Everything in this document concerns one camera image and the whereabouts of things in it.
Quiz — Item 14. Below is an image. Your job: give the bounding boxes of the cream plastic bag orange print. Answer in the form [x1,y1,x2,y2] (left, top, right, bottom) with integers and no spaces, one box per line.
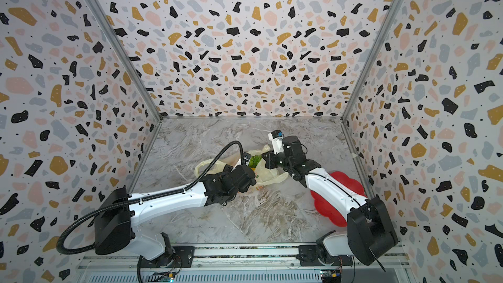
[194,144,289,189]

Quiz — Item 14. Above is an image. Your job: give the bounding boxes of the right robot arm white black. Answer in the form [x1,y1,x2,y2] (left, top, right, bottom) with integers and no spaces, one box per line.
[262,130,398,265]

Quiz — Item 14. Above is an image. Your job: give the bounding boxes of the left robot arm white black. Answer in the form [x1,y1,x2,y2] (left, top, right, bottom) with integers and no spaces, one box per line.
[94,165,256,264]

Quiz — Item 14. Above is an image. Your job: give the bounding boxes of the green grapes bunch toy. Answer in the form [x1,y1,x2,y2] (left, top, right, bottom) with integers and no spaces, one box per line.
[249,155,262,168]

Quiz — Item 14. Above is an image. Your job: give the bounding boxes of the red flower-shaped plate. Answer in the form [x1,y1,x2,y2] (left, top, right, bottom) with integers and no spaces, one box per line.
[306,168,367,227]

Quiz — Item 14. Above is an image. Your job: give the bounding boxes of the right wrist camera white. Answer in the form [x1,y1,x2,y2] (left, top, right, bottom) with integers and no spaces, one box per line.
[268,130,284,155]

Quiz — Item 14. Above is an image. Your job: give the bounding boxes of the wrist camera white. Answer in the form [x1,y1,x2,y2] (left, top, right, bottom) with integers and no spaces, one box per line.
[241,152,254,167]
[268,130,284,155]

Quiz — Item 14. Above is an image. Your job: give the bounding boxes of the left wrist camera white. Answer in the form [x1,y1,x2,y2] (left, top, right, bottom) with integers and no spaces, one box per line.
[241,152,254,167]

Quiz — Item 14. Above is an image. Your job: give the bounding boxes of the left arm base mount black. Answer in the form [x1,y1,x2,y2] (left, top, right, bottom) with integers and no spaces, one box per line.
[137,246,195,270]

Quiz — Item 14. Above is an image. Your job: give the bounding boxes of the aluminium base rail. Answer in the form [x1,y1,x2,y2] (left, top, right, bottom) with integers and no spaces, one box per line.
[75,243,415,282]

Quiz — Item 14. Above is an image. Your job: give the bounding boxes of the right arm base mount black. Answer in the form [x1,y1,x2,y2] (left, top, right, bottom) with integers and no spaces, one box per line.
[296,244,353,267]

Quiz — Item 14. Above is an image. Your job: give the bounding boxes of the black corrugated cable hose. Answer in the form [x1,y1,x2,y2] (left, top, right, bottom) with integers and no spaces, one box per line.
[56,140,244,255]

